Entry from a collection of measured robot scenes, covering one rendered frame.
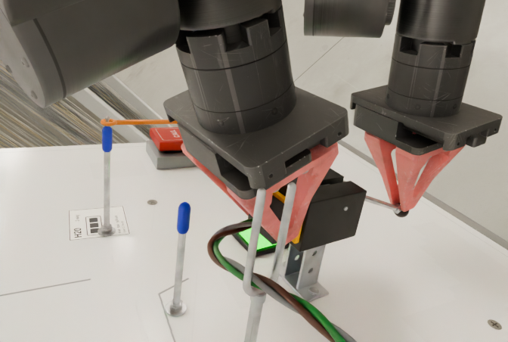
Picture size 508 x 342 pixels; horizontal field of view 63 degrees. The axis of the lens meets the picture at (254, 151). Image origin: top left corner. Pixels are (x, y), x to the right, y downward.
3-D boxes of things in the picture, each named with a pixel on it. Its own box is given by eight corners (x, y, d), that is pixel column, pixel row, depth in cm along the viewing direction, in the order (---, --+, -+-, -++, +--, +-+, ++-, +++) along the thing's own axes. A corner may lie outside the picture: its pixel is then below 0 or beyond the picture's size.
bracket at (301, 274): (329, 294, 33) (342, 242, 31) (305, 303, 32) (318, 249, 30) (293, 261, 36) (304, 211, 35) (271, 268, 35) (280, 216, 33)
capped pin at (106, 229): (119, 231, 37) (121, 116, 33) (104, 238, 36) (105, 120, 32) (108, 225, 38) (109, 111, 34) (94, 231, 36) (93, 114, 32)
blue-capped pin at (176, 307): (190, 312, 29) (200, 206, 26) (169, 319, 28) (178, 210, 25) (181, 299, 30) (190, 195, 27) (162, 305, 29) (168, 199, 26)
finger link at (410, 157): (401, 234, 35) (422, 132, 30) (342, 195, 40) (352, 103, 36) (453, 209, 38) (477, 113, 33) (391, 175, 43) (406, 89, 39)
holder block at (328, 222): (355, 236, 32) (367, 191, 31) (299, 253, 29) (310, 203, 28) (320, 209, 35) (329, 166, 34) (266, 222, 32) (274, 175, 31)
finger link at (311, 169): (269, 290, 25) (237, 172, 20) (211, 228, 30) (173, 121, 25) (348, 231, 28) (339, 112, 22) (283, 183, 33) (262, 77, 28)
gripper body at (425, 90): (447, 159, 29) (471, 54, 26) (345, 113, 37) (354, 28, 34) (500, 138, 32) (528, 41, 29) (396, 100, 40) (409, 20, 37)
